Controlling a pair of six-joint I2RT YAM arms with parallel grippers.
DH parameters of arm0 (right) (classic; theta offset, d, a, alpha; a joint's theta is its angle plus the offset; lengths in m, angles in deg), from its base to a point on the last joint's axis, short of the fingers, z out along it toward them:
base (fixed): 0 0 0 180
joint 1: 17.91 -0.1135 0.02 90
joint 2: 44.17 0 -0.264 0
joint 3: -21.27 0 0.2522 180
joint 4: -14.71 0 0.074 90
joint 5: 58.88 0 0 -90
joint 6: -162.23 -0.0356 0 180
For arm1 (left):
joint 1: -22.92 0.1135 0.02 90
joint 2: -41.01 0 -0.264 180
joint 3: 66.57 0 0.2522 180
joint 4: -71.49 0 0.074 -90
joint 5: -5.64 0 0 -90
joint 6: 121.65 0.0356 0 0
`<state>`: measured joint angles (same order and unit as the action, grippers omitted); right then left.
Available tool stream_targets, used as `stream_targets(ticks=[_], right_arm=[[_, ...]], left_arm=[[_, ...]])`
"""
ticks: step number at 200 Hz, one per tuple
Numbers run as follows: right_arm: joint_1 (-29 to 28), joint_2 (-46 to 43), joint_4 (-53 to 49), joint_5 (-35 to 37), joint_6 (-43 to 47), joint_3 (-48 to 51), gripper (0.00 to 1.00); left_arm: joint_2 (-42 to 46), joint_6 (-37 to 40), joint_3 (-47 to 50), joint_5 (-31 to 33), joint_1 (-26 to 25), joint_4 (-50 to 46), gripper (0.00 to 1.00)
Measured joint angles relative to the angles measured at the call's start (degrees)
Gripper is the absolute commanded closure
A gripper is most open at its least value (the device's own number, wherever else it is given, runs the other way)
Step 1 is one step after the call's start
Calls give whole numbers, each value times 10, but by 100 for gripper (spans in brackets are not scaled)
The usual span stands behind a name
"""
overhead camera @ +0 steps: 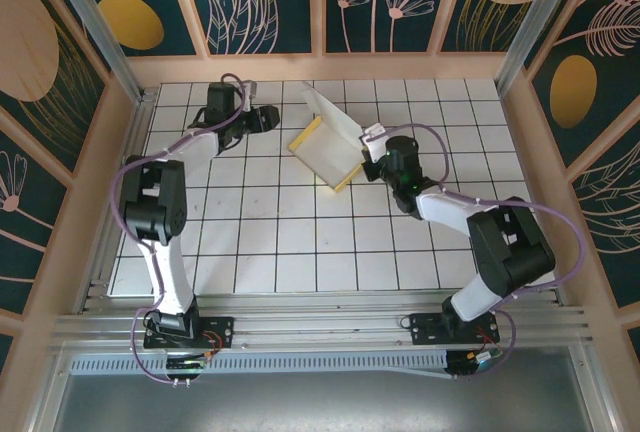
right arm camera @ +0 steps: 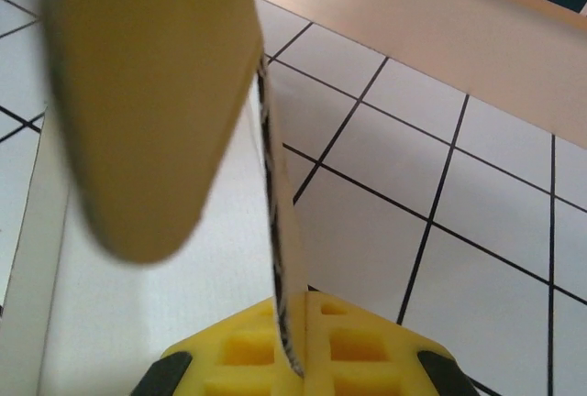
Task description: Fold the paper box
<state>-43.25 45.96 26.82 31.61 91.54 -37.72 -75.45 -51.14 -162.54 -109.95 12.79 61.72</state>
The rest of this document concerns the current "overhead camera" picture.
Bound yellow and white paper box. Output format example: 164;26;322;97
288;81;364;195

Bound white gridded table mat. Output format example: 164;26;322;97
107;79;560;298

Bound long aluminium base rails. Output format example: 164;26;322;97
49;289;596;353

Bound grey metal sheet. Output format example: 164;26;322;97
29;349;619;432

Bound aluminium side rail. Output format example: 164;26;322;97
79;86;159;313

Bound aluminium corner post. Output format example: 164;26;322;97
42;0;147;103
494;0;577;88

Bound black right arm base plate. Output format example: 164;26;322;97
408;311;501;346

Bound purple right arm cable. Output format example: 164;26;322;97
362;123;587;382

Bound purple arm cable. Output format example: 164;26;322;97
362;123;587;382
113;72;251;386

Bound grey slotted cable duct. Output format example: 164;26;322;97
69;349;451;379

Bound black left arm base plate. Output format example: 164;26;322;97
143;316;236;350

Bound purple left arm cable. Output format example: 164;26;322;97
113;72;251;386

